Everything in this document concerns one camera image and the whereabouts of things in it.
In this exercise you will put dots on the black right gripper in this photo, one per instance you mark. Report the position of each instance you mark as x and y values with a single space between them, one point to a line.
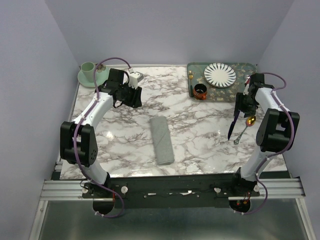
248 112

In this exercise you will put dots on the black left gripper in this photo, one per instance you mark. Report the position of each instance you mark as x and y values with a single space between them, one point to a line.
135 101

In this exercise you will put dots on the blue handled utensil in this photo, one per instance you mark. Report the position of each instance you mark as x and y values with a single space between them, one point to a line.
233 123

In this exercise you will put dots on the grey woven cloth napkin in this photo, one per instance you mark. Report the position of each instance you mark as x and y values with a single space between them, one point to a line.
161 139

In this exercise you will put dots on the gold spoon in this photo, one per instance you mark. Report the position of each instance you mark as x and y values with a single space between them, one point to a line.
250 121

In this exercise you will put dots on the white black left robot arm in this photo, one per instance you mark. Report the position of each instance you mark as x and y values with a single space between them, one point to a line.
78 144

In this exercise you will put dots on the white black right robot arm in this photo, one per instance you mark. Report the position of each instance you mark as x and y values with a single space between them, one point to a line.
274 136

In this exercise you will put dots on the white blue striped plate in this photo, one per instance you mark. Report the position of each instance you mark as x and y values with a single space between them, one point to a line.
220 75

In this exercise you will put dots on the red black tea cup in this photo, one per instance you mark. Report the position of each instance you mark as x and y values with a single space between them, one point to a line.
200 91

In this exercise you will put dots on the mint green floral plate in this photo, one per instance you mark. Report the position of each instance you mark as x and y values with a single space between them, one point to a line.
101 74

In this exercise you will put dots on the teal floral serving tray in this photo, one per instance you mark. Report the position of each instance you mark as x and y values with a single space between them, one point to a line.
219 95

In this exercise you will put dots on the mint green cup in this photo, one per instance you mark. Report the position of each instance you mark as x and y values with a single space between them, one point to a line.
87 71

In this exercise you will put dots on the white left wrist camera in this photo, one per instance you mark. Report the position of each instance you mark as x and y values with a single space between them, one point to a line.
134 79

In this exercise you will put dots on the gold fork green handle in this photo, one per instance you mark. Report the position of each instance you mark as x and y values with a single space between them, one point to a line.
190 78

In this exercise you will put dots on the black metal base frame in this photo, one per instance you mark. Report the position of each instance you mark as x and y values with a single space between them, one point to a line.
178 191

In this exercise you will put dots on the aluminium extrusion rail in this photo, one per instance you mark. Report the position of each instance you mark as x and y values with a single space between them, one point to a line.
70 190

